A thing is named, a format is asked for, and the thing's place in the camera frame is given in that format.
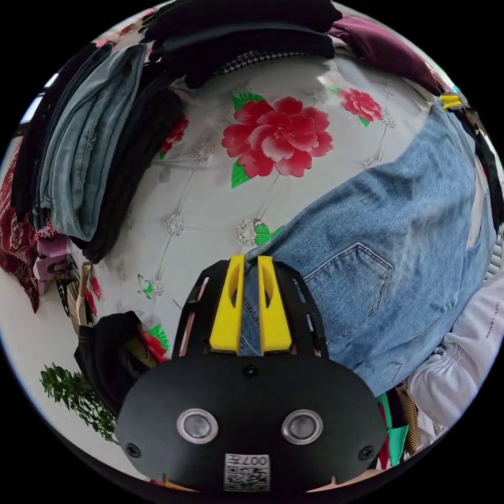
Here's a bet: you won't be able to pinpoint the green plant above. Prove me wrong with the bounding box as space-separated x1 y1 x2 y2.
39 363 120 445

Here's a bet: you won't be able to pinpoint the brown paper bag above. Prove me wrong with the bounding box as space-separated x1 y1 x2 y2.
73 262 95 328

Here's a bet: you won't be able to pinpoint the pink carton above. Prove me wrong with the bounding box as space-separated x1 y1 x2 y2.
33 235 70 294

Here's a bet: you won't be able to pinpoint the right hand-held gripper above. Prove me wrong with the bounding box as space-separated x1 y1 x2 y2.
440 92 504 235

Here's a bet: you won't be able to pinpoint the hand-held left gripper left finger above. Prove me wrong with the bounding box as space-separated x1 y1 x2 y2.
209 255 245 354

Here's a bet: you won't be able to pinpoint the pile of clothes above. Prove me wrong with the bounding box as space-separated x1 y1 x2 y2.
10 41 186 265
144 0 454 96
376 275 504 471

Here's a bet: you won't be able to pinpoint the black bag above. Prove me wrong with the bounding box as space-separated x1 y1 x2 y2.
73 311 171 416

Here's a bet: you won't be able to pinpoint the blue jeans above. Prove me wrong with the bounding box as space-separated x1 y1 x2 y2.
237 105 498 397

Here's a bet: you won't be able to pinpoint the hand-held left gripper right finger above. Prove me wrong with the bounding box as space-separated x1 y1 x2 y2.
257 255 293 354

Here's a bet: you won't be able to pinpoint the red patterned curtain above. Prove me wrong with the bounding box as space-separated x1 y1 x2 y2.
0 155 54 314

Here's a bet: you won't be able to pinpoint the bed with flower-printed sheet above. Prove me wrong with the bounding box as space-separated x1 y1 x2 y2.
78 7 498 367

